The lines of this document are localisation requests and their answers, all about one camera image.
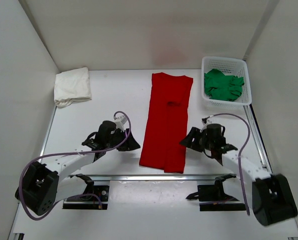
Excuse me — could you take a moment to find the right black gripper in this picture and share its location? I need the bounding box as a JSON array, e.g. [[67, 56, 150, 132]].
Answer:
[[179, 127, 214, 153]]

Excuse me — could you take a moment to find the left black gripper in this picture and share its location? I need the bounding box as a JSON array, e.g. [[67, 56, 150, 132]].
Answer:
[[105, 128, 141, 151]]

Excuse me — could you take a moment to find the red t shirt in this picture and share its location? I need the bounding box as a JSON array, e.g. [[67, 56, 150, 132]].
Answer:
[[139, 72, 193, 174]]

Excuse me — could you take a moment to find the white t shirt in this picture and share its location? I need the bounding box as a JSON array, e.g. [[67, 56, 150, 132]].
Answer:
[[54, 67, 92, 108]]

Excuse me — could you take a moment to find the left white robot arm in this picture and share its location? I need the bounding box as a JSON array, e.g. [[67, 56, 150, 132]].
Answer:
[[15, 118, 140, 221]]

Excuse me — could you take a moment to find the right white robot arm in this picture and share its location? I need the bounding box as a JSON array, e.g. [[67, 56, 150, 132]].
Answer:
[[180, 123, 298, 226]]

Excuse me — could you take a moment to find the green t shirt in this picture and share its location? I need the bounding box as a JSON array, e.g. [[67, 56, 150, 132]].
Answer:
[[203, 69, 245, 102]]

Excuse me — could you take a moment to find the white plastic basket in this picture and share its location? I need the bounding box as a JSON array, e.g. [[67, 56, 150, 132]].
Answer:
[[201, 56, 252, 110]]

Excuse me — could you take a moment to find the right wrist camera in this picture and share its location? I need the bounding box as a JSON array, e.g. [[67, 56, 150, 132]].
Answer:
[[201, 116, 212, 127]]

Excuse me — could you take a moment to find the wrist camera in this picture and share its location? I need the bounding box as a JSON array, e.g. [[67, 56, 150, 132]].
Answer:
[[114, 115, 128, 132], [201, 116, 212, 127]]

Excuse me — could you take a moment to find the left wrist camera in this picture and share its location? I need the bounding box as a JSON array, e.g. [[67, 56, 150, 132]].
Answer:
[[114, 115, 128, 132]]

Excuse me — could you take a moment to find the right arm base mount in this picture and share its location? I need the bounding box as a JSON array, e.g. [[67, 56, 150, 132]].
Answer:
[[185, 173, 246, 212]]

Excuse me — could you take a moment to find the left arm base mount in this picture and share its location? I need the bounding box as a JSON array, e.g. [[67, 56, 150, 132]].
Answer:
[[62, 174, 110, 210]]

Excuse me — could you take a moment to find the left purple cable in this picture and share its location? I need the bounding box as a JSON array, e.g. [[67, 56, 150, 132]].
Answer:
[[18, 111, 132, 221]]

